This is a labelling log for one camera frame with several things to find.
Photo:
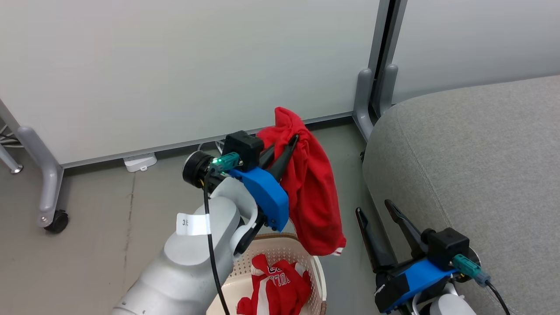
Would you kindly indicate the white perforated laundry basket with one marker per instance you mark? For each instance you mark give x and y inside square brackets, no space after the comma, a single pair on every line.
[282,246]

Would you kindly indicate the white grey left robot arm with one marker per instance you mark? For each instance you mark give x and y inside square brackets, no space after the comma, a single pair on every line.
[188,267]

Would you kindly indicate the grey partition foot with caster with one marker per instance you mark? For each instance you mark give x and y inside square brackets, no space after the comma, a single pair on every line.
[48,175]

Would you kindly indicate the narrow white partition panel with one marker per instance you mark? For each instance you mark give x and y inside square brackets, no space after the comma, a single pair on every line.
[472,39]

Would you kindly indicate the wide white partition panel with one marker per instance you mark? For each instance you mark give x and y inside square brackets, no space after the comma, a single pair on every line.
[175,65]

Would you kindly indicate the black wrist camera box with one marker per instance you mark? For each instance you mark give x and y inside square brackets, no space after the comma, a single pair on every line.
[446,247]
[243,146]

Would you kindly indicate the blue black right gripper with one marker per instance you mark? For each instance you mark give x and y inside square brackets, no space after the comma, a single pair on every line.
[415,278]

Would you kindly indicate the black caster wheel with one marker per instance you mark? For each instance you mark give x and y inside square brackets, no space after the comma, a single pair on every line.
[57,222]

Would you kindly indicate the grey fabric sofa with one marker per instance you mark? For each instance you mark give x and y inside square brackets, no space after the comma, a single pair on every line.
[481,153]

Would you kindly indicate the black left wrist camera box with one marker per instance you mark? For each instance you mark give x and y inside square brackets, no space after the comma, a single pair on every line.
[243,146]

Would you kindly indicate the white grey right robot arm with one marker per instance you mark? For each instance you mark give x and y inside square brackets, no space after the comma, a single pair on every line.
[450,306]

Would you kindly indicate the thin grey metal leg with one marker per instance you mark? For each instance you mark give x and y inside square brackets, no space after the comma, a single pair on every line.
[9,161]

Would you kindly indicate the white power adapter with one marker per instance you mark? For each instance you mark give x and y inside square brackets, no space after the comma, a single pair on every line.
[140,162]

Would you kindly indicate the white paper label left arm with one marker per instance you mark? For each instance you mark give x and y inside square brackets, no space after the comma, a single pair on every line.
[194,224]

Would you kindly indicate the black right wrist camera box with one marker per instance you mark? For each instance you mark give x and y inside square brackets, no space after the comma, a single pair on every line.
[446,247]

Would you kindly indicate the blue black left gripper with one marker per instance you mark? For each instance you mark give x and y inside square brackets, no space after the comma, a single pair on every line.
[267,192]

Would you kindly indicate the red white printed jersey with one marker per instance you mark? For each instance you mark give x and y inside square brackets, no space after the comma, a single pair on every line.
[280,288]

